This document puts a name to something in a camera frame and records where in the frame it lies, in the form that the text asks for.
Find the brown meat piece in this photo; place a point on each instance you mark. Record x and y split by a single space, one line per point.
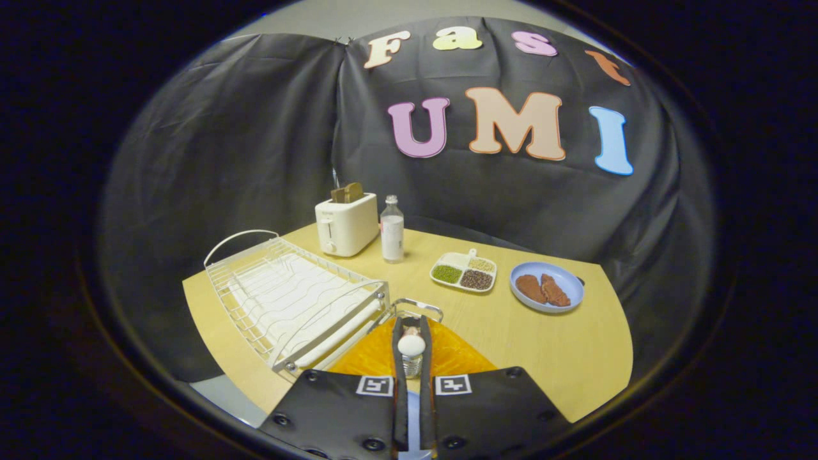
555 291
530 289

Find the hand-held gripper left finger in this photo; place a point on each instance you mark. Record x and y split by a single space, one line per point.
400 409

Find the clear bottle with white contents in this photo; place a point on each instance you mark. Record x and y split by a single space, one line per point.
392 236

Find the white drip tray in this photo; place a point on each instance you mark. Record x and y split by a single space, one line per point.
300 300

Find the pile of green beans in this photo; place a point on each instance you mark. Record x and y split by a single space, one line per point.
447 274

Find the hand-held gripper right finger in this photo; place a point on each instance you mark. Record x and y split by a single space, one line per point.
426 409

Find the brown bread slice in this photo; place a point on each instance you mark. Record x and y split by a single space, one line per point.
338 195
355 191

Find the pile of dark beans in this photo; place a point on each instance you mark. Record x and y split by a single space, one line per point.
477 280

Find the black backdrop cloth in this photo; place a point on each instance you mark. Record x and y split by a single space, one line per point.
255 140

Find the blue plate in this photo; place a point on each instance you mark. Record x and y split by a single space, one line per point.
565 281

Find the white divided tray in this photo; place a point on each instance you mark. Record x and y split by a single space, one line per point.
451 260

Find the pile of pale beans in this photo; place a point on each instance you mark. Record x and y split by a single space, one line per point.
482 264

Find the cream toaster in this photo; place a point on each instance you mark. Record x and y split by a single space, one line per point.
348 227

